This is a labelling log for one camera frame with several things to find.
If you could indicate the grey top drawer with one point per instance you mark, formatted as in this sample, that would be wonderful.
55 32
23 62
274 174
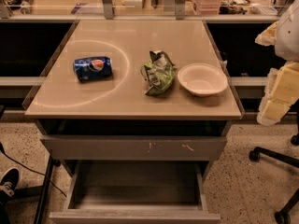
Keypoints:
134 148

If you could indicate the white paper bowl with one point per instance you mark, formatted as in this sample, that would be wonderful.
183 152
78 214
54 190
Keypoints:
202 79

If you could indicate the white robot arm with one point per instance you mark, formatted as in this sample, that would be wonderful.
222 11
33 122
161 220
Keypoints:
287 36

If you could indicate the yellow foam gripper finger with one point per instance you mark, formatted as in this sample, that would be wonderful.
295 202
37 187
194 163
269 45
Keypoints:
268 36
280 93

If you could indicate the grey open middle drawer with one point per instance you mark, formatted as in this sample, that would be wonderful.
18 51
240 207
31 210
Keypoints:
136 192

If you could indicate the green jalapeno chip bag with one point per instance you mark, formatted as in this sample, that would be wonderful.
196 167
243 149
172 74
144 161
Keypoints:
159 72

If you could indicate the black office chair base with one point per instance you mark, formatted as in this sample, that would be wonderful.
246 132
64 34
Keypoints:
272 185

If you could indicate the black sneaker shoe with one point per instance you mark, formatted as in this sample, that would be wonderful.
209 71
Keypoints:
8 184

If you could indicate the blue Pepsi can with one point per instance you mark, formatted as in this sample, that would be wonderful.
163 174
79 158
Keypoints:
92 68

